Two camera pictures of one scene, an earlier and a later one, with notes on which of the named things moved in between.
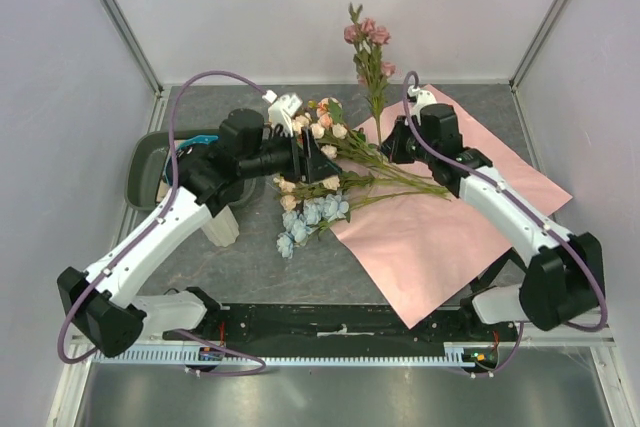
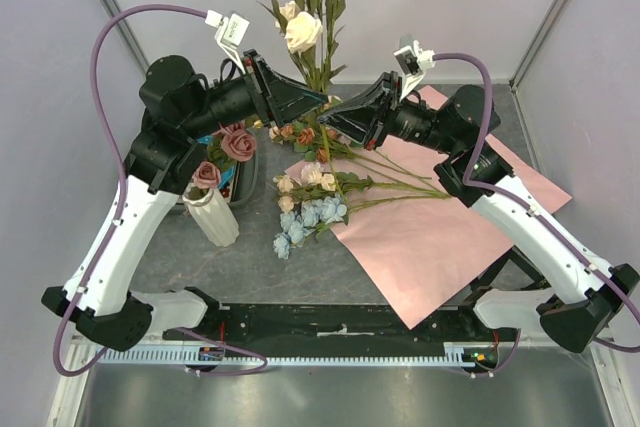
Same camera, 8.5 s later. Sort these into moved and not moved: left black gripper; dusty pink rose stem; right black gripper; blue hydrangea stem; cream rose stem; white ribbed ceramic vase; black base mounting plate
Moved: cream rose stem; left black gripper; dusty pink rose stem; right black gripper
Not moved: white ribbed ceramic vase; blue hydrangea stem; black base mounting plate
